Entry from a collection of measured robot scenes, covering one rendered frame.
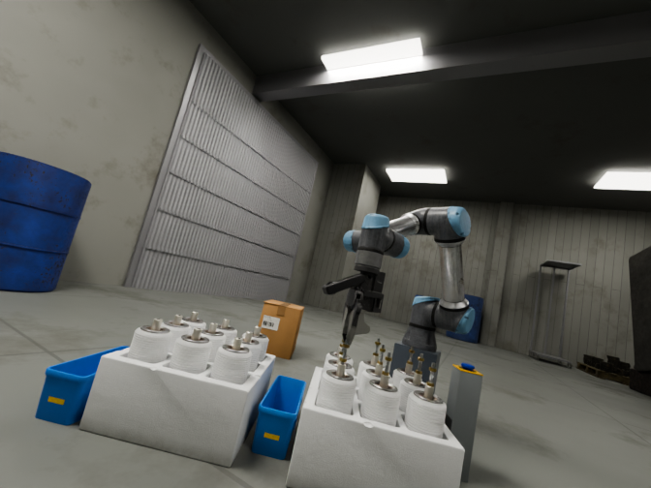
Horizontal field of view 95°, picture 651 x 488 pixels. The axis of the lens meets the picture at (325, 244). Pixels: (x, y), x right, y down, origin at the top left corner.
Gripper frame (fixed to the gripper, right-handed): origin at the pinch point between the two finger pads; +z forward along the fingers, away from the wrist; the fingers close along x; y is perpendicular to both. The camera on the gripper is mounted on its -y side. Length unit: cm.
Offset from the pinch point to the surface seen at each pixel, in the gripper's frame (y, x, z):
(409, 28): 67, 186, -296
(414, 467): 17.9, -13.5, 23.6
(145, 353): -50, 11, 15
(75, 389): -63, 11, 26
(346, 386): 1.2, -4.7, 11.1
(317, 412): -5.4, -6.2, 17.6
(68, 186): -165, 164, -41
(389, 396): 11.6, -8.2, 10.7
